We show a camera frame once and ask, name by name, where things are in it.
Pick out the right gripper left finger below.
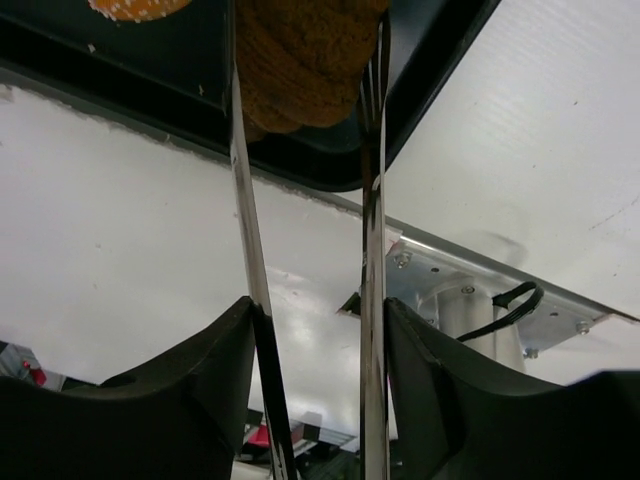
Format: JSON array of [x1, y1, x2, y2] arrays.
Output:
[[1, 297, 263, 479]]

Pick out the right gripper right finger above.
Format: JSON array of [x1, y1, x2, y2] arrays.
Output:
[[385, 298, 639, 479]]

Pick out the silver metal tongs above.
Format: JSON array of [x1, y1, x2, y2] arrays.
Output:
[[225, 2, 391, 479]]

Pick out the brown chocolate croissant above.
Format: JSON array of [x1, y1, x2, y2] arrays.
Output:
[[235, 1, 390, 142]]

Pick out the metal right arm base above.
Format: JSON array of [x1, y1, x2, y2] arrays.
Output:
[[386, 235, 639, 384]]

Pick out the black plastic tray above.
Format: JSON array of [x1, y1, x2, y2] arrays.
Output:
[[1, 1, 497, 192]]

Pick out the orange round bun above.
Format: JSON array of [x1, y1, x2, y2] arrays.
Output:
[[88, 0, 191, 23]]

